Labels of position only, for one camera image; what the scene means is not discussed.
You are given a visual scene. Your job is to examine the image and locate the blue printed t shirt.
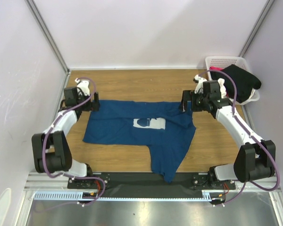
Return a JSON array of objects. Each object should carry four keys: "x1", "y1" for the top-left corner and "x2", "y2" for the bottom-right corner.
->
[{"x1": 83, "y1": 100, "x2": 196, "y2": 183}]

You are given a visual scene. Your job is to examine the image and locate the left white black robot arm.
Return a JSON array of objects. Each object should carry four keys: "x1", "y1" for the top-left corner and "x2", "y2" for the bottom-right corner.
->
[{"x1": 32, "y1": 87, "x2": 100, "y2": 188}]

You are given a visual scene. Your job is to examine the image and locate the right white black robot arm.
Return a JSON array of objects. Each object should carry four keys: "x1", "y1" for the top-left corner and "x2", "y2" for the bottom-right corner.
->
[{"x1": 179, "y1": 80, "x2": 275, "y2": 189}]

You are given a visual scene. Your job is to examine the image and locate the white cream garment in basket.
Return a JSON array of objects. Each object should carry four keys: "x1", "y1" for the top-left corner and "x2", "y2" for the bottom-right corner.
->
[{"x1": 217, "y1": 78, "x2": 227, "y2": 98}]

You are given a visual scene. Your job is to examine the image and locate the red garment in basket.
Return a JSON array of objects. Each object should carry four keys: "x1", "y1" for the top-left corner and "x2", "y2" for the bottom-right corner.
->
[{"x1": 209, "y1": 66, "x2": 223, "y2": 71}]

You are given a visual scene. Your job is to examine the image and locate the white plastic laundry basket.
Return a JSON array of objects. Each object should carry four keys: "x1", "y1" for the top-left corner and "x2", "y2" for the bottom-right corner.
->
[{"x1": 205, "y1": 56, "x2": 260, "y2": 105}]

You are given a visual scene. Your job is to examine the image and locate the black t shirt in basket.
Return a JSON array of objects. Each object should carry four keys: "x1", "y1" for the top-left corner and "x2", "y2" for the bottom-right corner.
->
[{"x1": 210, "y1": 65, "x2": 261, "y2": 103}]

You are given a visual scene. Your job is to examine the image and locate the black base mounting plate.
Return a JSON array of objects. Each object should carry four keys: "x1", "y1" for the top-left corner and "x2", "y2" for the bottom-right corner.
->
[{"x1": 67, "y1": 171, "x2": 236, "y2": 200}]

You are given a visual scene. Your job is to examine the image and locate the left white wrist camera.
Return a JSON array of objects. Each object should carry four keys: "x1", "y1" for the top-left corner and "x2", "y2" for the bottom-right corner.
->
[{"x1": 75, "y1": 78, "x2": 90, "y2": 96}]

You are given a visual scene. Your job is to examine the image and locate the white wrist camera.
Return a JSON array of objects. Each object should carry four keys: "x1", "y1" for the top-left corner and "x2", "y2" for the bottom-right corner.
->
[
  {"x1": 193, "y1": 74, "x2": 207, "y2": 94},
  {"x1": 75, "y1": 78, "x2": 90, "y2": 96}
]

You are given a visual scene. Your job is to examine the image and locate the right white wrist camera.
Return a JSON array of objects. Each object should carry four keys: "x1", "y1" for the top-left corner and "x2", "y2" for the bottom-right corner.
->
[{"x1": 193, "y1": 74, "x2": 207, "y2": 94}]

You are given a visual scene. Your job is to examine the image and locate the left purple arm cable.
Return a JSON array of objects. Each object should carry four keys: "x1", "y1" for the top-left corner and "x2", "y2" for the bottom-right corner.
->
[{"x1": 35, "y1": 77, "x2": 106, "y2": 211}]

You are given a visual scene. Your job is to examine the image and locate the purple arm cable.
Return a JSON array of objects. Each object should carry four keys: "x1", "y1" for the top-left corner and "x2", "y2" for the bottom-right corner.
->
[
  {"x1": 35, "y1": 77, "x2": 106, "y2": 211},
  {"x1": 198, "y1": 70, "x2": 281, "y2": 208}
]

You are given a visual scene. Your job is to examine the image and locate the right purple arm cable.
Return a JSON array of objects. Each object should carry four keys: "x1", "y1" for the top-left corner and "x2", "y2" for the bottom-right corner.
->
[{"x1": 198, "y1": 70, "x2": 281, "y2": 208}]

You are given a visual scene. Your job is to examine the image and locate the grey slotted cable duct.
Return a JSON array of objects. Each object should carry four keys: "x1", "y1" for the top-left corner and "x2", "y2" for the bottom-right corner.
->
[{"x1": 33, "y1": 191, "x2": 224, "y2": 202}]

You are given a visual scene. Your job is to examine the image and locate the left aluminium frame post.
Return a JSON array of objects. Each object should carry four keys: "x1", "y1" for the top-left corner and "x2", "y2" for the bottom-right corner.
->
[{"x1": 25, "y1": 0, "x2": 70, "y2": 74}]

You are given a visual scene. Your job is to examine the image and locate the aluminium frame post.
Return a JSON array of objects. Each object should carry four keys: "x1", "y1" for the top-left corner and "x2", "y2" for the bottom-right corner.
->
[
  {"x1": 238, "y1": 0, "x2": 276, "y2": 57},
  {"x1": 25, "y1": 0, "x2": 70, "y2": 74}
]

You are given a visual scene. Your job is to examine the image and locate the right aluminium frame post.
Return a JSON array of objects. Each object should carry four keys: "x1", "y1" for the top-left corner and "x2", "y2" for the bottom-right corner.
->
[{"x1": 238, "y1": 0, "x2": 276, "y2": 57}]

